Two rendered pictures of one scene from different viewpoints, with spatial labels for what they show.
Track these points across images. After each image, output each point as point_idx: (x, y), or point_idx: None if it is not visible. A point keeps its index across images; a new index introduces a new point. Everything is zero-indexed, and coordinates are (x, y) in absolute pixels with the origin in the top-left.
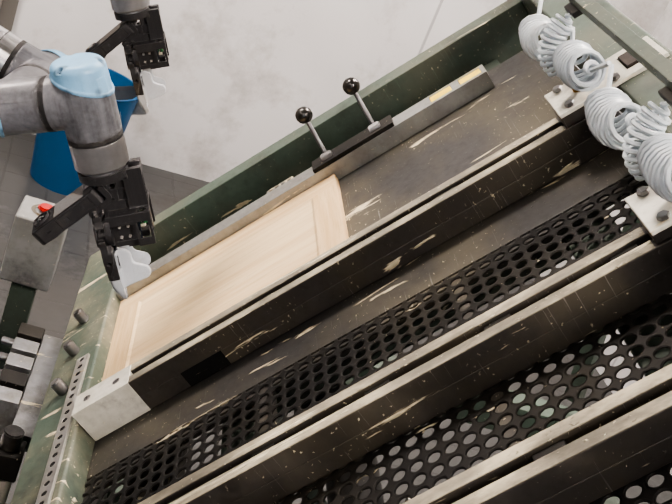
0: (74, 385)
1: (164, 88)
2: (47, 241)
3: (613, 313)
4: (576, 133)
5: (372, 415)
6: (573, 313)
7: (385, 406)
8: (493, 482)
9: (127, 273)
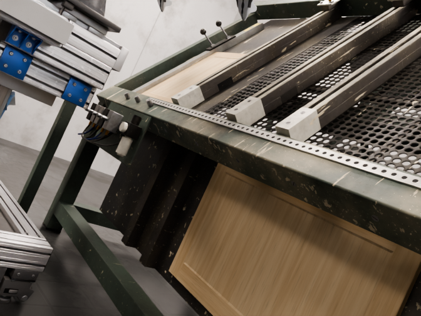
0: (157, 101)
1: (171, 2)
2: None
3: (393, 27)
4: (331, 12)
5: (341, 51)
6: (386, 24)
7: (345, 48)
8: (420, 33)
9: (250, 7)
